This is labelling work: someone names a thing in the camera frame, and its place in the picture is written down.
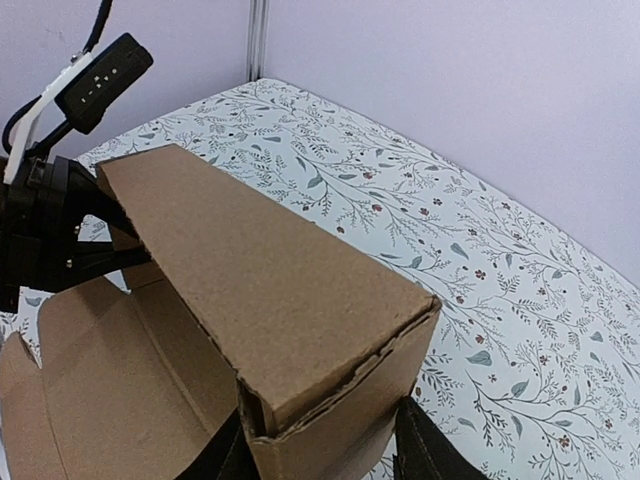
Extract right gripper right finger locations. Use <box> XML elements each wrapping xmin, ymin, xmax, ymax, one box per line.
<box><xmin>393</xmin><ymin>397</ymin><xmax>488</xmax><ymax>480</ymax></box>

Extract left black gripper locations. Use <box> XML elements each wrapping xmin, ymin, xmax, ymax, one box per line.
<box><xmin>1</xmin><ymin>157</ymin><xmax>151</xmax><ymax>313</ymax></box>

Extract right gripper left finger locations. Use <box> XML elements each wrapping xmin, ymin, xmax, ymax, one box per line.
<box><xmin>176</xmin><ymin>409</ymin><xmax>260</xmax><ymax>480</ymax></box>

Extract brown cardboard paper box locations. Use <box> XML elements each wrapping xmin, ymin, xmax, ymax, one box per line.
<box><xmin>1</xmin><ymin>145</ymin><xmax>441</xmax><ymax>479</ymax></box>

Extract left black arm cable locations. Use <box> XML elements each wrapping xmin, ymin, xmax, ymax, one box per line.
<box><xmin>82</xmin><ymin>0</ymin><xmax>115</xmax><ymax>54</ymax></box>

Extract left aluminium frame post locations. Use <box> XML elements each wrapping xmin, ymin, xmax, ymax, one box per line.
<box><xmin>246</xmin><ymin>0</ymin><xmax>270</xmax><ymax>82</ymax></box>

